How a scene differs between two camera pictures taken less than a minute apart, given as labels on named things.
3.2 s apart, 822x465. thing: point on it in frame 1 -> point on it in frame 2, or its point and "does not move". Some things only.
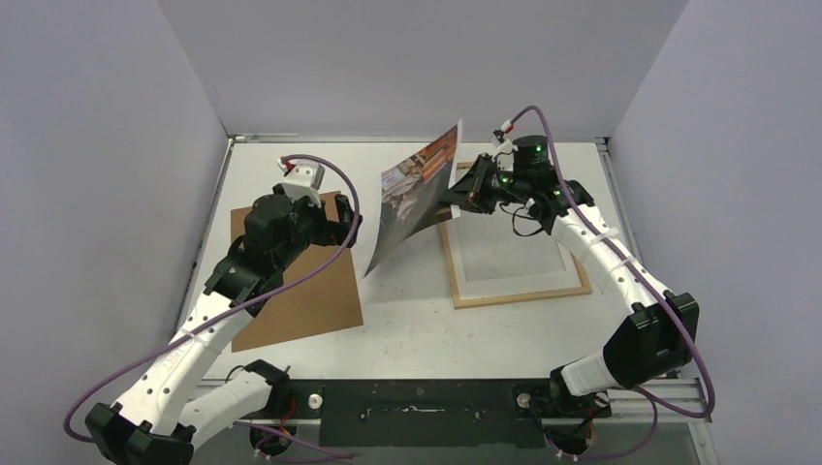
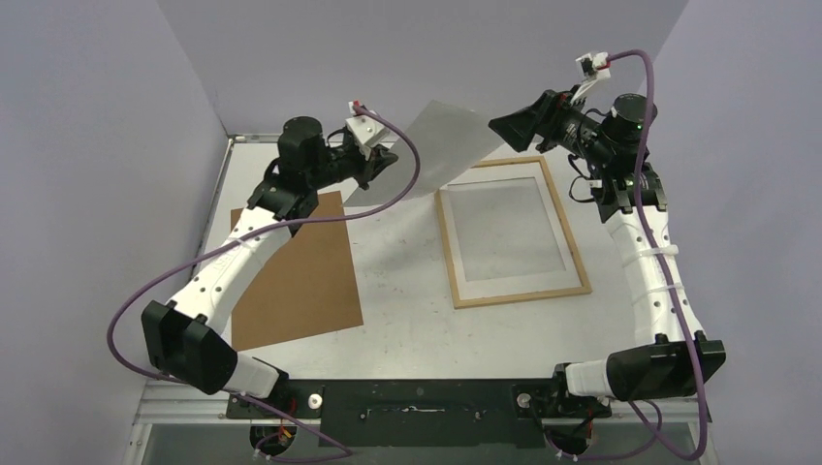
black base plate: x=426 y=413 does not move
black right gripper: x=480 y=186 -> x=546 y=118
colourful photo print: x=412 y=192 -> x=449 y=140
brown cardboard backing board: x=327 y=301 does not move
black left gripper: x=331 y=232 -> x=380 y=159
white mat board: x=570 y=278 does not move
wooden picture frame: x=458 y=302 does not move
